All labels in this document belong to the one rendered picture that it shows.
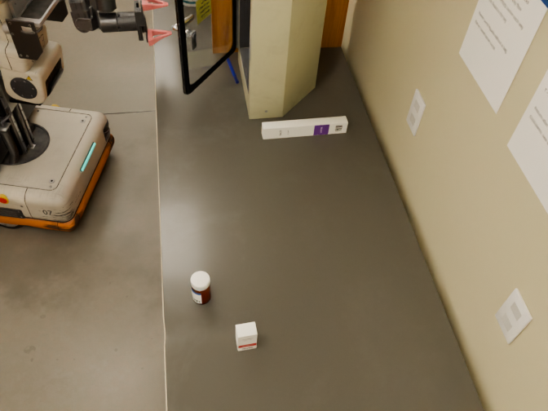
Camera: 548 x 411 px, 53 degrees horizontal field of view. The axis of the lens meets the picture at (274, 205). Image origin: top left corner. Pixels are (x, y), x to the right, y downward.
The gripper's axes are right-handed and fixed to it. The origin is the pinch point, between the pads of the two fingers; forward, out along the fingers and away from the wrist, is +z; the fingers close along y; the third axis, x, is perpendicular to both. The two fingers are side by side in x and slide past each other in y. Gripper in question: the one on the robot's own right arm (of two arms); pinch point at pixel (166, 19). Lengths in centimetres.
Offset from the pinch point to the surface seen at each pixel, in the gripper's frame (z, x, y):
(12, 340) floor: -78, -37, -119
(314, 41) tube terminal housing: 44.8, -8.5, -5.7
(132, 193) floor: -29, 37, -119
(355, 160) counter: 53, -41, -27
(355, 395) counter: 34, -112, -28
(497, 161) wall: 66, -83, 13
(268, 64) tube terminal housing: 28.6, -19.1, -5.1
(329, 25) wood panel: 57, 18, -17
